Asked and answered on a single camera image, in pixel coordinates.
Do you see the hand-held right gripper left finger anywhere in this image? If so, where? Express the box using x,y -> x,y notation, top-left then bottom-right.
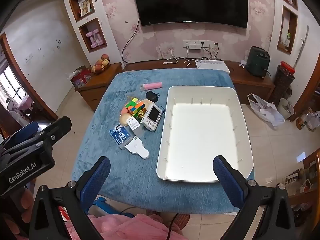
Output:
29,156 -> 111,240

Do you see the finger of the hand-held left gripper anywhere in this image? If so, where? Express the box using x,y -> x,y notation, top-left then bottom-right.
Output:
0,121 -> 39,152
30,116 -> 72,153

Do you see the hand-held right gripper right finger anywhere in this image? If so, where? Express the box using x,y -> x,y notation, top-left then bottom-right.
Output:
212,155 -> 297,240

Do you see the blue tissue packet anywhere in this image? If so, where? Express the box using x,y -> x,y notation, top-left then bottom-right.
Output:
109,124 -> 136,150

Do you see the white plastic tray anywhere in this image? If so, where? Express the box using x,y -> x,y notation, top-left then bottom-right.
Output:
156,85 -> 254,183

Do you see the beige plastic item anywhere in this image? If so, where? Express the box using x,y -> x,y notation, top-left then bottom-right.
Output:
120,113 -> 133,126

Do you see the colourful puzzle cube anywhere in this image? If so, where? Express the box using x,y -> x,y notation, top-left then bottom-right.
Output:
125,97 -> 147,117

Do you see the white handheld device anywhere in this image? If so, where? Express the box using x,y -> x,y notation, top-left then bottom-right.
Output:
140,103 -> 164,132

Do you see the black plug charger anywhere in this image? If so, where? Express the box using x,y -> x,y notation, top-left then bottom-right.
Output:
146,91 -> 160,103

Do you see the person's left hand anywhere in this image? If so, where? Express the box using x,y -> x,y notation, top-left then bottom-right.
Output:
15,188 -> 35,224

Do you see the blue plastic stool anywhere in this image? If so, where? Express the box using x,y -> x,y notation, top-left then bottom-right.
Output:
93,197 -> 134,218

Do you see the blue fleece blanket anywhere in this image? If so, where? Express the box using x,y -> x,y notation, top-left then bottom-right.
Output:
71,69 -> 255,214

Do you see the wooden side cabinet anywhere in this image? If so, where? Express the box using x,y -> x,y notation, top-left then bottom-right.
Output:
75,62 -> 123,112

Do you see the red tissue box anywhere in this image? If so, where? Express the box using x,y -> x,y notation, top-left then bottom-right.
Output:
70,67 -> 93,89

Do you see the pink fleece clothing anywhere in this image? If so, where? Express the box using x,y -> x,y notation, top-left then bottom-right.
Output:
64,212 -> 191,240

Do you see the small white plug adapter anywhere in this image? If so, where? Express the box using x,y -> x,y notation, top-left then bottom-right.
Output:
126,116 -> 141,131

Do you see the bowl of fruit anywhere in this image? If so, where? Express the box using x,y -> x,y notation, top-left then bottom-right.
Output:
91,53 -> 111,74

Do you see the wooden low shelf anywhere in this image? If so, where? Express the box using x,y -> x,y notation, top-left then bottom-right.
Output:
282,147 -> 320,232

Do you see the white plastic bag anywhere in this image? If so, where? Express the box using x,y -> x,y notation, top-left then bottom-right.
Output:
247,93 -> 286,127

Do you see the pink dumbbell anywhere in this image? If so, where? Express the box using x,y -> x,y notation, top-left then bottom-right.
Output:
86,32 -> 97,48
95,31 -> 106,47

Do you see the white bucket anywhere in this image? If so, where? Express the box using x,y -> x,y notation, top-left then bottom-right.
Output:
277,98 -> 296,121

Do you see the amber jar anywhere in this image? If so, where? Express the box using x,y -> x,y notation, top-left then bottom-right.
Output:
296,113 -> 308,131

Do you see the wooden TV cabinet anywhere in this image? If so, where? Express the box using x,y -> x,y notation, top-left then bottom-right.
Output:
123,59 -> 276,105

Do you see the dark wicker basket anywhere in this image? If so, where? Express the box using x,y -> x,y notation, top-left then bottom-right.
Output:
271,65 -> 296,101

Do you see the white set-top box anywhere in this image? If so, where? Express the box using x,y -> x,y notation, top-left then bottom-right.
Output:
195,59 -> 230,75

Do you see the framed picture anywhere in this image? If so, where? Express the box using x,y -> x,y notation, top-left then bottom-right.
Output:
80,0 -> 91,16

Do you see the dark green air fryer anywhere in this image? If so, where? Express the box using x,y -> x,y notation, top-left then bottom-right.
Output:
245,46 -> 271,79

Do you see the red lid jar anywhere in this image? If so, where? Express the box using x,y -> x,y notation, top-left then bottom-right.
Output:
279,61 -> 296,77

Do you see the grey long rod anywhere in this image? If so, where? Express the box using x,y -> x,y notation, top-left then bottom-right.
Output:
293,25 -> 310,67

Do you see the black flat television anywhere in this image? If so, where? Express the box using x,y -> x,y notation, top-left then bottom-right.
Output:
130,0 -> 249,30

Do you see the wooden door frame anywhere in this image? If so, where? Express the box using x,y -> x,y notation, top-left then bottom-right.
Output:
0,32 -> 59,121
291,52 -> 320,117

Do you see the black television cable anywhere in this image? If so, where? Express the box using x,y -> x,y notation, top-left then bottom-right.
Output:
121,17 -> 141,64

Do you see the white charging cable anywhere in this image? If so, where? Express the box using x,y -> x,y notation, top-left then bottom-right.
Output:
162,47 -> 191,66

